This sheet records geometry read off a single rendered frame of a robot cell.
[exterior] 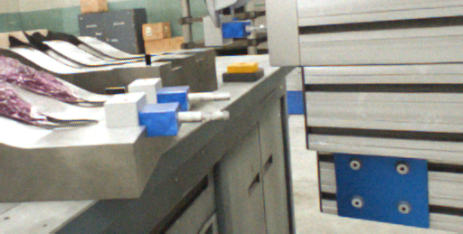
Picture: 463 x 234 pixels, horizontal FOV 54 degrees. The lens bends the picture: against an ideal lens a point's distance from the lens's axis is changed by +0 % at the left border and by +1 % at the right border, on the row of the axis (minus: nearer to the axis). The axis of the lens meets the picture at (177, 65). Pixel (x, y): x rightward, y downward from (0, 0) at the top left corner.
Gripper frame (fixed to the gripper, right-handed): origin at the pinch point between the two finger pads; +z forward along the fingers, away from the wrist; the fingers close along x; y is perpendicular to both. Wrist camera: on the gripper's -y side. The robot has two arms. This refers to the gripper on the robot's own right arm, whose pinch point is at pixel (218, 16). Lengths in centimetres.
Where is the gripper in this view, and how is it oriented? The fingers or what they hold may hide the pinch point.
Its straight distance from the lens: 128.5
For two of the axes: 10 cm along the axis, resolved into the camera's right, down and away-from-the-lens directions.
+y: 6.9, 0.2, -7.2
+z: 1.0, 9.9, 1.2
